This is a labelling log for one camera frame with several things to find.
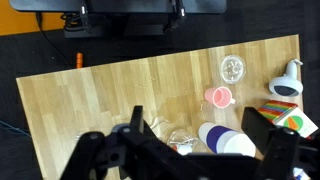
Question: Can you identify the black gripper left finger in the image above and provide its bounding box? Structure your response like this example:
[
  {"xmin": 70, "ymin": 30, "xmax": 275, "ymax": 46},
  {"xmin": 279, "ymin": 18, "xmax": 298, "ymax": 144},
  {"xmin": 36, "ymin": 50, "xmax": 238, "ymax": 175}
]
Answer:
[{"xmin": 60, "ymin": 105, "xmax": 155, "ymax": 180}]

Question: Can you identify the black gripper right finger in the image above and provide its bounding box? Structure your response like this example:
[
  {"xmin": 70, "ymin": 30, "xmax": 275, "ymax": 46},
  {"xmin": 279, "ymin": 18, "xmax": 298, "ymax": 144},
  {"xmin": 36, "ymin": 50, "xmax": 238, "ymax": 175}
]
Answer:
[{"xmin": 241, "ymin": 107, "xmax": 320, "ymax": 180}]

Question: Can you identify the pink plastic cup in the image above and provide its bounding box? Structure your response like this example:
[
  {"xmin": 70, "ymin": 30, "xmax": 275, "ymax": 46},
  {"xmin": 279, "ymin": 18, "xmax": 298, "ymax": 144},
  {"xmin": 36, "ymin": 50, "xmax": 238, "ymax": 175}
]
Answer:
[{"xmin": 204, "ymin": 86, "xmax": 236, "ymax": 109}]

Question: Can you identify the white and blue cup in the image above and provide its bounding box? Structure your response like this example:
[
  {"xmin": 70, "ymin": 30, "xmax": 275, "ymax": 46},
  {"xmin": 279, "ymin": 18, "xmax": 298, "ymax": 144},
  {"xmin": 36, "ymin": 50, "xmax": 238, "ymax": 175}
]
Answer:
[{"xmin": 198, "ymin": 122, "xmax": 256, "ymax": 157}]

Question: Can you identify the orange box of books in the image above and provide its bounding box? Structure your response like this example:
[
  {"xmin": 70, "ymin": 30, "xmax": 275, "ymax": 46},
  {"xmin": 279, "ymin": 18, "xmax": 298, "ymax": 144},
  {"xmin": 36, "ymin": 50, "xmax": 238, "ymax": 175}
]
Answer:
[{"xmin": 258, "ymin": 100, "xmax": 318, "ymax": 138}]

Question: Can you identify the white VR controller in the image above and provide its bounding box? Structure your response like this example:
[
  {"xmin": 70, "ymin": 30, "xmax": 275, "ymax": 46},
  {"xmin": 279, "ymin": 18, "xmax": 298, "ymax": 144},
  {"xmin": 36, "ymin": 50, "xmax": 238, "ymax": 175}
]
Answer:
[{"xmin": 269, "ymin": 59, "xmax": 303, "ymax": 97}]

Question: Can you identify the clear round plastic lid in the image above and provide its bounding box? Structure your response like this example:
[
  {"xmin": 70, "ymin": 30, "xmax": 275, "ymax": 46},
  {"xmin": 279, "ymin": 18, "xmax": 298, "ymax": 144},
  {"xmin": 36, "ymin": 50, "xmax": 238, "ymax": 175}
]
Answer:
[{"xmin": 220, "ymin": 55, "xmax": 246, "ymax": 84}]

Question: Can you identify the orange handled tool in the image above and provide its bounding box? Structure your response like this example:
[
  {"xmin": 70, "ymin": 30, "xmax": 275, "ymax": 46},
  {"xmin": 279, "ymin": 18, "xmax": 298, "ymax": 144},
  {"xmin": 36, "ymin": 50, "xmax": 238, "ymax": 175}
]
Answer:
[{"xmin": 76, "ymin": 52, "xmax": 83, "ymax": 69}]

